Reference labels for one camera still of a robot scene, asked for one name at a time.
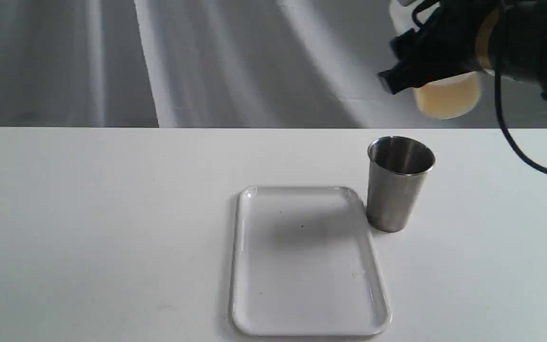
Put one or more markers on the white plastic tray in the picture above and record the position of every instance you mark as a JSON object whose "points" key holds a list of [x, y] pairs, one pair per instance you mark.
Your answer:
{"points": [[304, 265]]}

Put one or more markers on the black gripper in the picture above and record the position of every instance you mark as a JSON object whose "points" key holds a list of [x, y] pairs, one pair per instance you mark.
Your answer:
{"points": [[444, 45]]}

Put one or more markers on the grey backdrop cloth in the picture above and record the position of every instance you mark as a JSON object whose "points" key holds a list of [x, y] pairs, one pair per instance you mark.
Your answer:
{"points": [[206, 63]]}

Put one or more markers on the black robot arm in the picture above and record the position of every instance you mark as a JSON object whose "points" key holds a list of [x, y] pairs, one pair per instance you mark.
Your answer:
{"points": [[517, 39]]}

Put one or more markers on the stainless steel cup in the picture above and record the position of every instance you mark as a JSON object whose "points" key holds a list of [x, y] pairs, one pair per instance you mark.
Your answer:
{"points": [[398, 167]]}

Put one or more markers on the clear plastic squeeze bottle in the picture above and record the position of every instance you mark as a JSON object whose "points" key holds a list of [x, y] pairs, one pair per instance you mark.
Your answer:
{"points": [[444, 99]]}

